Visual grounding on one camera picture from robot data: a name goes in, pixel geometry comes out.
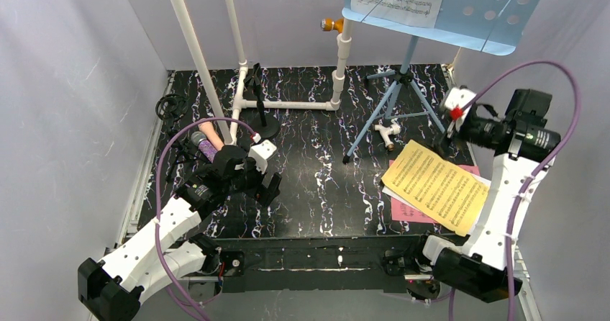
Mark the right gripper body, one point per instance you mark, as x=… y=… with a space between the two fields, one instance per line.
x=457 y=131

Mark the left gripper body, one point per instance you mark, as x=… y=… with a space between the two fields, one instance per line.
x=260 y=182

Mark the yellow sheet music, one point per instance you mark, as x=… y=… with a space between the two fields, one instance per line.
x=441 y=190

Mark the black round-base microphone stand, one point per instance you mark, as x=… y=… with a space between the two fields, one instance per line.
x=266 y=125

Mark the purple glitter microphone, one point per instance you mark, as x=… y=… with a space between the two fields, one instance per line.
x=199 y=139

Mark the pink sheet music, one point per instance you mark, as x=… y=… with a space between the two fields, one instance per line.
x=403 y=213

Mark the pink microphone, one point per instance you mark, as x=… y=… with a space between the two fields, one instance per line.
x=208 y=129

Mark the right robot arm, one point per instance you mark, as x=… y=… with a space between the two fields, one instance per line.
x=520 y=141

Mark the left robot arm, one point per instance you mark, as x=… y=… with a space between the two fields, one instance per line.
x=116 y=286

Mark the white pipe piece brass end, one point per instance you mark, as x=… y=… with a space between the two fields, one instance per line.
x=386 y=133

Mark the orange knob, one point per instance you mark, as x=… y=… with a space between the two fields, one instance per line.
x=328 y=24

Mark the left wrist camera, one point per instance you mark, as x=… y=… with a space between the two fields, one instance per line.
x=261 y=153

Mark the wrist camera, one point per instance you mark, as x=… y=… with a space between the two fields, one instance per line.
x=453 y=107
x=261 y=153

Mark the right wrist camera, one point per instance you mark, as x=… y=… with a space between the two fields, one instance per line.
x=453 y=107

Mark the white PVC pipe frame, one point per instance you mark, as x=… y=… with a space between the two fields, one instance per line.
x=278 y=33

